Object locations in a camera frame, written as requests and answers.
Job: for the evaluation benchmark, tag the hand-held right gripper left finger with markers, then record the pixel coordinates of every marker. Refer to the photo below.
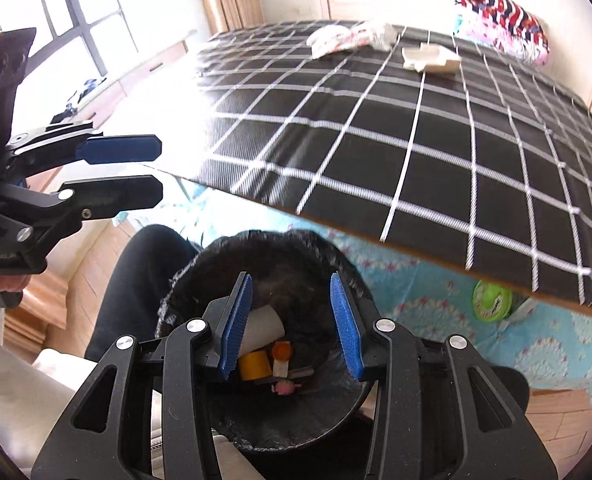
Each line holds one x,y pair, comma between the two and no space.
236,330

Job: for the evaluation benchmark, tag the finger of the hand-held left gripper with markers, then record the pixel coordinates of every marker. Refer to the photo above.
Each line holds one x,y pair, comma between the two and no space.
121,192
121,149

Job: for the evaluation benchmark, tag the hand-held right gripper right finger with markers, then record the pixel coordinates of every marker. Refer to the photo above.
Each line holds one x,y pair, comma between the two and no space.
348,330

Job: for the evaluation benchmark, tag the white paper cup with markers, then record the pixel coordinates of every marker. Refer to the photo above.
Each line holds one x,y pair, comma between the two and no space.
263,327

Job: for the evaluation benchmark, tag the orange tape roll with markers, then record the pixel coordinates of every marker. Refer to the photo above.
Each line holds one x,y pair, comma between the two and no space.
255,366

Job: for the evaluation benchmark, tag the small white card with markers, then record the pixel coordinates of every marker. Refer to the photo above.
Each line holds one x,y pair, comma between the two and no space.
279,370

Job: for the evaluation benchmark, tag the pink toy pig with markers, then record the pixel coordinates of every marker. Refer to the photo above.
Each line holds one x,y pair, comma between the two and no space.
285,387

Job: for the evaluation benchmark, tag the trash bin with black bag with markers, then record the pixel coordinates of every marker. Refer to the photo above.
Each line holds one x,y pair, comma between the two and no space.
301,270

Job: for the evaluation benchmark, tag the white printed plastic bag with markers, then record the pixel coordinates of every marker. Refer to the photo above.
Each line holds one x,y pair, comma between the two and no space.
341,40

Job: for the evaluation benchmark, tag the white cardboard tray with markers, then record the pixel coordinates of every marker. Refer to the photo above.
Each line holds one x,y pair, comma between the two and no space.
428,60

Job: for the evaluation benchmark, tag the dark cloth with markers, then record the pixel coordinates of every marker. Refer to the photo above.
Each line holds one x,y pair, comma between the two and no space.
78,95

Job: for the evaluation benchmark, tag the wooden window bench cabinet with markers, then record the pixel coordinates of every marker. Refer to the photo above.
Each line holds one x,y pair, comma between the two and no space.
146,70

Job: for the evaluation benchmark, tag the blue floral bedsheet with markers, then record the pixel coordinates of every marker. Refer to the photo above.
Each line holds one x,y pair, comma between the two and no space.
426,300

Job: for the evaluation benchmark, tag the green round container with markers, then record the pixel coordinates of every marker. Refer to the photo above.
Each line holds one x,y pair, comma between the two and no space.
491,301

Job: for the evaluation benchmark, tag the white table leg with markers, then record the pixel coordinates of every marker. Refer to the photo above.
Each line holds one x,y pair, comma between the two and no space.
525,307

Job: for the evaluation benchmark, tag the black checked mat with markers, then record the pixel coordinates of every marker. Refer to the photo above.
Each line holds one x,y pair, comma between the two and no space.
426,160

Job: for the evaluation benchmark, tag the pink printed folded quilt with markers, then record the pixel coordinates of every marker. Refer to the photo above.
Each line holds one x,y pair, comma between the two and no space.
506,42

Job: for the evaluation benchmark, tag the striped folded quilt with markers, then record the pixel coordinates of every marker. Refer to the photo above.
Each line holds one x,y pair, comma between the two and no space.
501,10

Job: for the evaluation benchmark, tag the window with dark frame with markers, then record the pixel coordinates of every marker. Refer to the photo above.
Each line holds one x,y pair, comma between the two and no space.
66,10

